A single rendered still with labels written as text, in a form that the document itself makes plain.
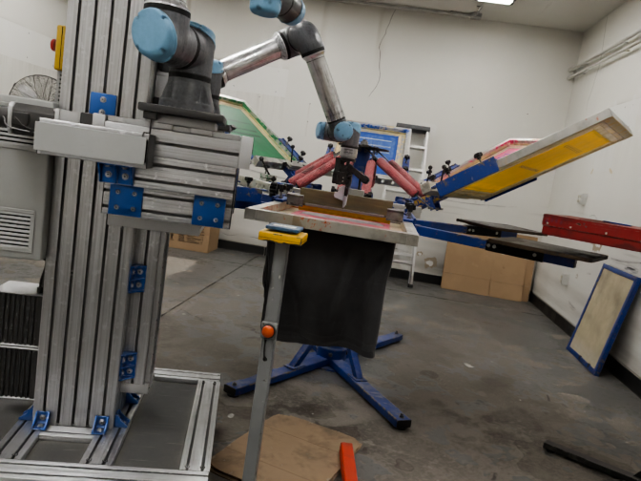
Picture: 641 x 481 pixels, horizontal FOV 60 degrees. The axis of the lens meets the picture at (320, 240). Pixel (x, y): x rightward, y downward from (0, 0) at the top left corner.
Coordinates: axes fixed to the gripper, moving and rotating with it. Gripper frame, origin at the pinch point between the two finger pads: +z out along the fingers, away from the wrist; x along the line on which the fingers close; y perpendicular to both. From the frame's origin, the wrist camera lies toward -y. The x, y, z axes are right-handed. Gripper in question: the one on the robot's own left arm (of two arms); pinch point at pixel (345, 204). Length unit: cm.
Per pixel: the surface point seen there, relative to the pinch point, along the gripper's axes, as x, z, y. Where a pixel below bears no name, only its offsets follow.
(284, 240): 84, 8, 10
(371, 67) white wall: -412, -133, 21
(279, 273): 80, 18, 11
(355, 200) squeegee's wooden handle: 1.2, -2.4, -4.0
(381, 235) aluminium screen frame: 61, 4, -17
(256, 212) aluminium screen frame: 61, 3, 25
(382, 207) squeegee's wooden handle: 1.2, -1.3, -15.8
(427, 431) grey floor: -14, 101, -54
